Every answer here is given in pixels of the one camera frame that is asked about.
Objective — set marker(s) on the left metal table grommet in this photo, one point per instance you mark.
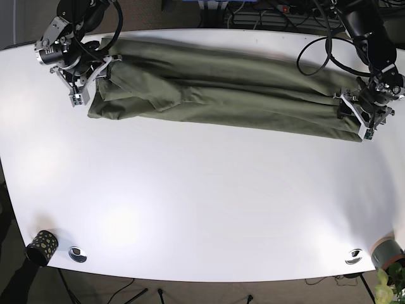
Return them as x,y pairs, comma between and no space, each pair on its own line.
77,254

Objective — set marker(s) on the metal table grommet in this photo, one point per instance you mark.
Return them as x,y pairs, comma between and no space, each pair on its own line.
354,256
77,254

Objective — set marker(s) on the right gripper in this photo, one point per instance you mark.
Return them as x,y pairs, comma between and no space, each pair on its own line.
79,78

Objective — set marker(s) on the grey plant pot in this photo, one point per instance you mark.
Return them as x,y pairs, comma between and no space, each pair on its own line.
386,252

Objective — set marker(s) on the black floral cup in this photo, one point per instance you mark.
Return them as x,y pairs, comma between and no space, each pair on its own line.
42,248

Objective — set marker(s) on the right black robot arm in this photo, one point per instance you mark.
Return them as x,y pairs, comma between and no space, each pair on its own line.
62,44

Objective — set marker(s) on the right metal table grommet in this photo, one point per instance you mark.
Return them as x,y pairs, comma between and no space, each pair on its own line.
354,256

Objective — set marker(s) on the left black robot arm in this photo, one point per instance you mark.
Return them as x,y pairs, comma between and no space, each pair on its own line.
383,84

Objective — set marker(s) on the olive green T-shirt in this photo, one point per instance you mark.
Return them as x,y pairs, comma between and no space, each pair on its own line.
180,82

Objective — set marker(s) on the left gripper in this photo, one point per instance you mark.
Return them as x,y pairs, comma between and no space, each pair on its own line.
366,108

